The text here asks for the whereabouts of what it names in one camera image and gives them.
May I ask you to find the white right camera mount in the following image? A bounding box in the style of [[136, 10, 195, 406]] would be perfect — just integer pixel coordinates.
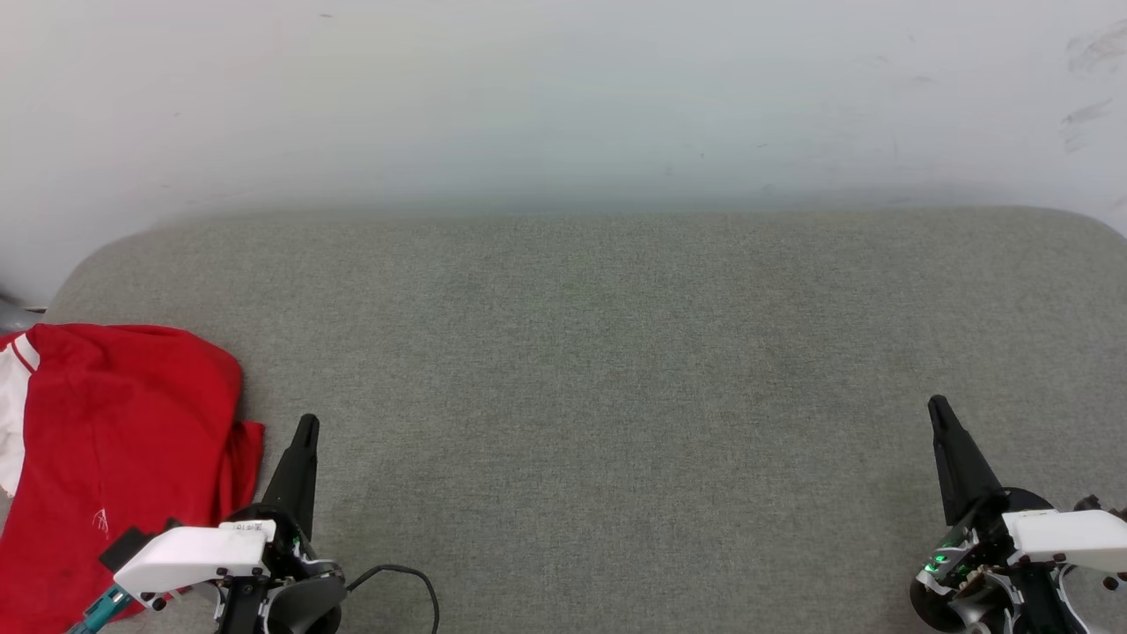
[[1004, 509, 1127, 575]]

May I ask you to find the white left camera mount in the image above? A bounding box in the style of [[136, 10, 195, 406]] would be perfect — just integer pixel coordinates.
[[113, 520, 276, 609]]

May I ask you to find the red and white shirt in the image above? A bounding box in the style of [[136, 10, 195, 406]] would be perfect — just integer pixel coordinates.
[[0, 323, 265, 634]]

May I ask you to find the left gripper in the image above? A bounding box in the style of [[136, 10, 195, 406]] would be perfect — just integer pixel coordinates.
[[215, 414, 347, 634]]

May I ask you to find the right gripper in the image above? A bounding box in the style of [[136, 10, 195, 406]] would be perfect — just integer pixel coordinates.
[[910, 395, 1072, 634]]

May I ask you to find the teal left camera plug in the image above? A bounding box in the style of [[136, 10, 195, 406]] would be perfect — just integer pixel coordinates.
[[66, 584, 133, 634]]

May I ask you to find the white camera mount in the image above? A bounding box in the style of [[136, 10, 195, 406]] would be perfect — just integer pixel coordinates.
[[1004, 509, 1127, 575], [113, 520, 276, 609]]

